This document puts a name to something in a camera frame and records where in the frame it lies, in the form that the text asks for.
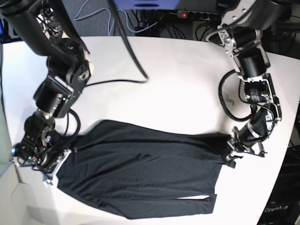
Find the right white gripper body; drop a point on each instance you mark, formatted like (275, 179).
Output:
(48, 164)

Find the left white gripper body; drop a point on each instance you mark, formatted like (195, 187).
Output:
(244, 141)

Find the black long-sleeve T-shirt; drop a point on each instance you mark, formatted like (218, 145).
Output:
(137, 172)

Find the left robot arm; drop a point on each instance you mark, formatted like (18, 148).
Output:
(240, 32)

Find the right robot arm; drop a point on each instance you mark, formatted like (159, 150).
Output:
(46, 28)

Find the black OpenArm equipment case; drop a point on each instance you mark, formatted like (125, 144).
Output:
(283, 205)

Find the blue plastic box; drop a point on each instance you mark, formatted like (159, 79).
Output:
(146, 4)

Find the black power strip red switch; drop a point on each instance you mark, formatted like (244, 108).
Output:
(198, 15)

